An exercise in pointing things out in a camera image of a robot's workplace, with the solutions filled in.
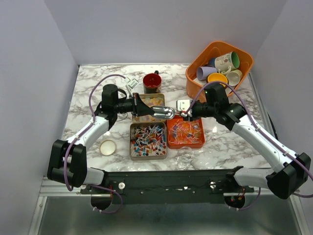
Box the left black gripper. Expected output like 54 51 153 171
114 93 155 117

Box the clear glass jar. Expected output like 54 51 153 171
176 146 194 170

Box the lavender cup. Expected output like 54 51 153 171
196 66 218 81

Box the cream cup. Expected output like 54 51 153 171
226 70 243 87

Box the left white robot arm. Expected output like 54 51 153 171
47 84 155 193

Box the blue cup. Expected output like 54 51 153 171
207 57 216 67

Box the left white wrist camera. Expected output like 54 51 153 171
125 77 139 95

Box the yellow and brown bowl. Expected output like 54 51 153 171
206 72 228 89

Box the gold tin of lollipops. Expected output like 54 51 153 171
129 122 168 161

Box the purple cable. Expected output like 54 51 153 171
63 74 128 191
185 82 313 198

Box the red and black mug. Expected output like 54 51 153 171
143 70 162 94

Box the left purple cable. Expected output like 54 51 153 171
63 74 128 191

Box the gold tin of jelly candies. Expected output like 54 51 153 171
132 94 165 123

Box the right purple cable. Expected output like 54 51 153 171
185 82 313 198

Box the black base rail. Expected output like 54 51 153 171
80 167 269 205

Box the orange tray of candies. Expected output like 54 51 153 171
166 116 205 149

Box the silver metal scoop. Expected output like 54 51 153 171
151 106 180 120

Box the aluminium frame rail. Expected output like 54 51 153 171
28 177 98 235

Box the orange plastic bin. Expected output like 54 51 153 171
185 41 254 98

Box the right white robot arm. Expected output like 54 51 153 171
186 82 313 199

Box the floral white mug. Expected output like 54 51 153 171
214 51 240 74

